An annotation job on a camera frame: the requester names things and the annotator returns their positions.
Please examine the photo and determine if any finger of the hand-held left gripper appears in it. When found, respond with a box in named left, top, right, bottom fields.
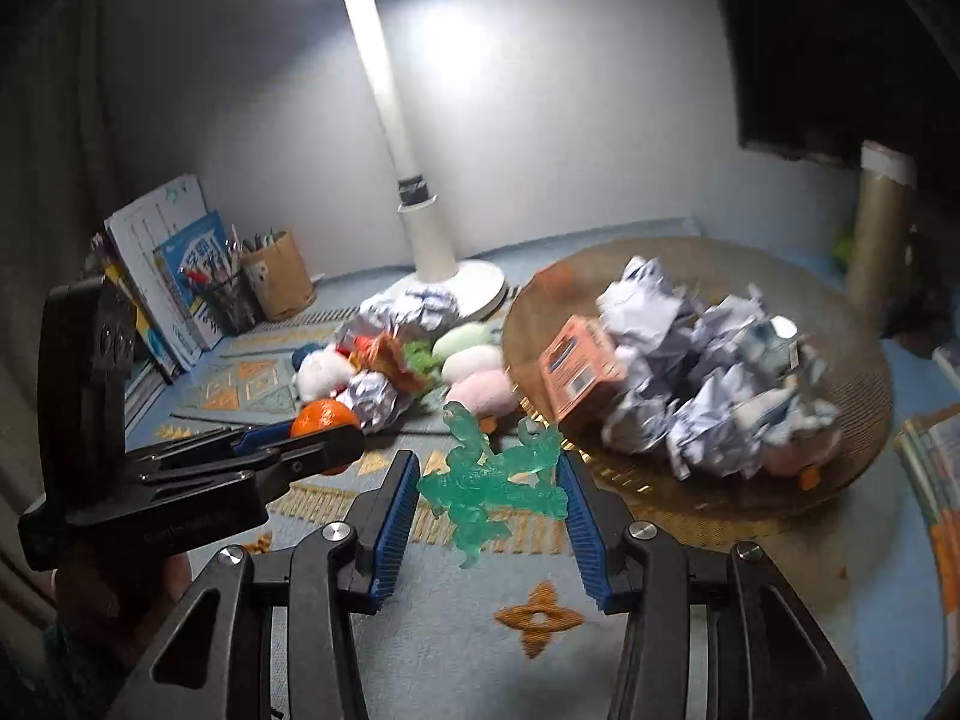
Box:
left=142, top=426, right=367, bottom=500
left=127, top=421, right=299, bottom=470

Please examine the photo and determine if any black mesh pen holder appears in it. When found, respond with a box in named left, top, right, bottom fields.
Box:
left=199, top=270, right=261, bottom=336

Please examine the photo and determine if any person's left hand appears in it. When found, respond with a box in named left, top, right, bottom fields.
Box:
left=56, top=540, right=192, bottom=661

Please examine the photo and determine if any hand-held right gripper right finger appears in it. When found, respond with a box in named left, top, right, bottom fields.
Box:
left=555, top=450, right=871, bottom=720

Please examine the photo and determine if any orange snack packet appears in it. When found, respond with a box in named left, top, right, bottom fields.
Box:
left=352, top=330, right=428, bottom=392

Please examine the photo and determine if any stack of lying books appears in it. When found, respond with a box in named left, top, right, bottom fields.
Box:
left=892, top=403, right=960, bottom=595

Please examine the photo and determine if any patterned woven mat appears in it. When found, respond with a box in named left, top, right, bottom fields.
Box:
left=135, top=217, right=960, bottom=720

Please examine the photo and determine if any brown paper pen holder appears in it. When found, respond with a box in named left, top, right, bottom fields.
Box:
left=241, top=231, right=316, bottom=322

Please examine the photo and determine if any pile of paper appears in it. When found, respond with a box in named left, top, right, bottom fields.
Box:
left=596, top=255, right=842, bottom=482

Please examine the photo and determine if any cardboard tube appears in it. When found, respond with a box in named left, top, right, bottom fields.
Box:
left=846, top=139, right=917, bottom=332

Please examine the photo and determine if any bunch of colourful pens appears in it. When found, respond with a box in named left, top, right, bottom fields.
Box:
left=184, top=225, right=250, bottom=293

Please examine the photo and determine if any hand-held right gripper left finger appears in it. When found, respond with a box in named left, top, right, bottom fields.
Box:
left=109, top=450, right=421, bottom=720

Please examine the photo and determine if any green white pink plush toy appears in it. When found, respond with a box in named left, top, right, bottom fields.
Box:
left=431, top=321, right=524, bottom=422

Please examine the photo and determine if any orange carton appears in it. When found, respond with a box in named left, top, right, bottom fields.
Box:
left=538, top=315, right=629, bottom=423

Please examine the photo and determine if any blue and white plush toy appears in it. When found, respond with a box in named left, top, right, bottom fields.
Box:
left=291, top=341, right=358, bottom=404

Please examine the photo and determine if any white paper ball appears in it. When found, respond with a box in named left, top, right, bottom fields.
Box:
left=405, top=286, right=461, bottom=333
left=358, top=292, right=411, bottom=332
left=346, top=371, right=413, bottom=432

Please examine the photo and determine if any row of upright books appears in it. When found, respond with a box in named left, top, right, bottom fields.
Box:
left=90, top=172, right=235, bottom=385

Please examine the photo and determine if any translucent green toy figure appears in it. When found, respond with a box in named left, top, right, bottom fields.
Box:
left=416, top=401, right=571, bottom=571

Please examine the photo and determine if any amber ribbed glass bowl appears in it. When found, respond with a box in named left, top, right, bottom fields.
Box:
left=501, top=236, right=897, bottom=520

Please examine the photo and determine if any dark screen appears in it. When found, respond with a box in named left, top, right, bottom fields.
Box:
left=712, top=0, right=960, bottom=167

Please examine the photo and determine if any white desk lamp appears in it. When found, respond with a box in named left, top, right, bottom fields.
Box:
left=246, top=0, right=512, bottom=325

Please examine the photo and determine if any mandarin orange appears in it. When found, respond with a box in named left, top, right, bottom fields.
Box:
left=291, top=399, right=362, bottom=476

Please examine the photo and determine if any pink soft toy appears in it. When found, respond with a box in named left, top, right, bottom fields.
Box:
left=763, top=433, right=842, bottom=490

